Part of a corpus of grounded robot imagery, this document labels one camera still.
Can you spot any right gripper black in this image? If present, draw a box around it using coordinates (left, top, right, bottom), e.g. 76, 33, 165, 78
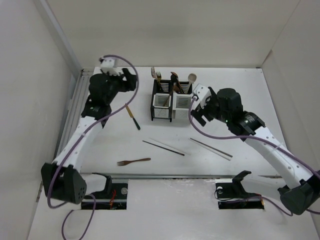
190, 92, 231, 127

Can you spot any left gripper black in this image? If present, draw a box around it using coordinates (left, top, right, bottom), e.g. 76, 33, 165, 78
102, 68, 137, 105

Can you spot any copper fork long handle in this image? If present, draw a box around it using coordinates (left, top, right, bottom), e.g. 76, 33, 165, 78
150, 66, 160, 85

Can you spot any silver fork green handle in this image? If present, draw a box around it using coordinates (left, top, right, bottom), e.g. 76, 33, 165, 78
155, 71, 162, 89

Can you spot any black spoon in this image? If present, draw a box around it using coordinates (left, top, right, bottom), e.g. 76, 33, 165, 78
170, 74, 177, 86

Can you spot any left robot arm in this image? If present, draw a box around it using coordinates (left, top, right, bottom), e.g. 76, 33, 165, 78
41, 68, 139, 209

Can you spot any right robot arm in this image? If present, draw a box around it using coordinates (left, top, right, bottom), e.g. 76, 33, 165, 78
188, 84, 320, 215

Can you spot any black utensil container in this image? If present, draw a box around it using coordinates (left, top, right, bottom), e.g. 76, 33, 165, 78
150, 79, 173, 122

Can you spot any white utensil container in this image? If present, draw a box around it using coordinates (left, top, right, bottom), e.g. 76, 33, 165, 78
172, 81, 193, 124

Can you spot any black chopstick right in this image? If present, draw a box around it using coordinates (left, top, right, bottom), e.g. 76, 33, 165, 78
189, 138, 233, 158

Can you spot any black chopstick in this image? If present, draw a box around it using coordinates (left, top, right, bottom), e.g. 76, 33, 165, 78
142, 140, 185, 156
189, 138, 233, 158

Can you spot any black chopstick left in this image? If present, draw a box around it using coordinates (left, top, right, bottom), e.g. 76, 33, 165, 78
142, 140, 185, 156

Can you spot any dark brown fork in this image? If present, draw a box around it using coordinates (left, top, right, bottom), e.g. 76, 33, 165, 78
116, 158, 151, 166

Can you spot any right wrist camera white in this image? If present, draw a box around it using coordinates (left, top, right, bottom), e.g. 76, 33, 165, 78
192, 83, 212, 109

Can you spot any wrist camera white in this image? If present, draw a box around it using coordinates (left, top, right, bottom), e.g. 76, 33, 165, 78
192, 83, 212, 109
99, 56, 120, 76

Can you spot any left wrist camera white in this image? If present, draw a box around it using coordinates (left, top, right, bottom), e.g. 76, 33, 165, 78
99, 56, 120, 76

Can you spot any aluminium rail left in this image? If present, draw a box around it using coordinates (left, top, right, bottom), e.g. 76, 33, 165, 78
54, 68, 94, 157

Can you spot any aluminium rail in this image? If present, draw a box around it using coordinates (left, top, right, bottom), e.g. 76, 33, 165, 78
109, 174, 283, 185
54, 68, 94, 157

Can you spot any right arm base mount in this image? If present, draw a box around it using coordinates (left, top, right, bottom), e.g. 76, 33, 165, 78
214, 170, 265, 210

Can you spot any aluminium rail front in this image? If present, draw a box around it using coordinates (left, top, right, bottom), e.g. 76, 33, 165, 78
109, 174, 283, 185

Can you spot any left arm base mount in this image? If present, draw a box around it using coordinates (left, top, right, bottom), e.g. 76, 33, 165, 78
80, 173, 128, 210

